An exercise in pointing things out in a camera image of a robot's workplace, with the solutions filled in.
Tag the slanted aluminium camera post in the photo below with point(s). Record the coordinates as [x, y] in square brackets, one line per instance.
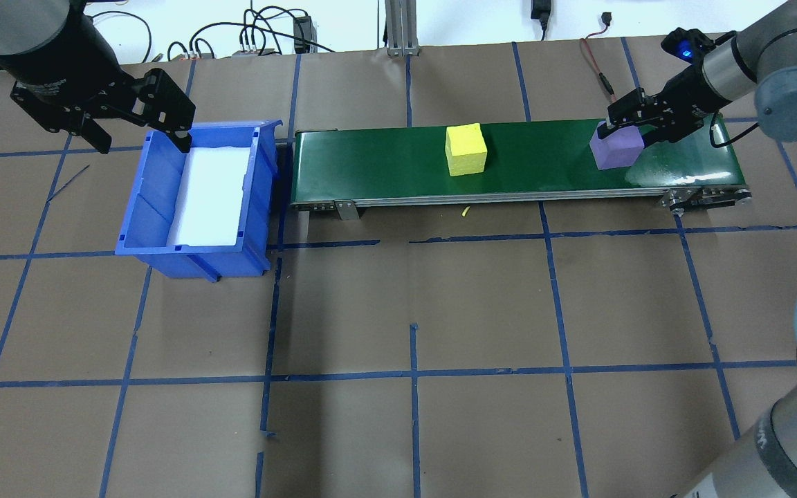
[402, 28]

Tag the black power brick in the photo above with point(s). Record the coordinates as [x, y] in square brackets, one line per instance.
[304, 33]

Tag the blue plastic bin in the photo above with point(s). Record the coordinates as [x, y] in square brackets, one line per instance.
[142, 221]

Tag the black power plug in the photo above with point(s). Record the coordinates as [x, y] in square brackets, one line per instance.
[541, 10]

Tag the yellow foam block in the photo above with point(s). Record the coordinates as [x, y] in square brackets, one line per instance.
[466, 152]

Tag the small circuit board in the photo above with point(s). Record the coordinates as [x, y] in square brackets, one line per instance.
[253, 51]

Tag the purple foam block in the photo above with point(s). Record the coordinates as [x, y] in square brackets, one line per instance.
[616, 152]

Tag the green conveyor belt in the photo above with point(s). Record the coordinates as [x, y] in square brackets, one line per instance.
[544, 159]

